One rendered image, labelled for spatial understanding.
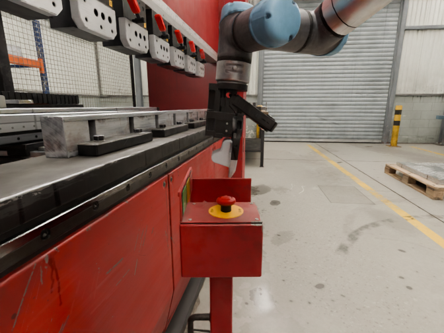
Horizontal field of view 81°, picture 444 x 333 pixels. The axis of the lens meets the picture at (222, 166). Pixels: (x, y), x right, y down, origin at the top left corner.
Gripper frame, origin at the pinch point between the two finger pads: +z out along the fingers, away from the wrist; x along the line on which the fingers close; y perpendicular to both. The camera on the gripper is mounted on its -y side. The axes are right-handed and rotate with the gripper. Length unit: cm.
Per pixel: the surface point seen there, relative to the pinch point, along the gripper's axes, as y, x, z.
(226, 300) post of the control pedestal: -0.9, 7.7, 29.1
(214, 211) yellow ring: 3.8, 10.4, 6.0
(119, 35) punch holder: 36, -26, -33
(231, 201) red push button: 0.6, 11.1, 3.2
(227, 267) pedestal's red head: 0.4, 15.0, 15.4
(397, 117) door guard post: -432, -581, -24
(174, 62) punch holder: 26, -65, -33
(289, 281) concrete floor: -44, -71, 80
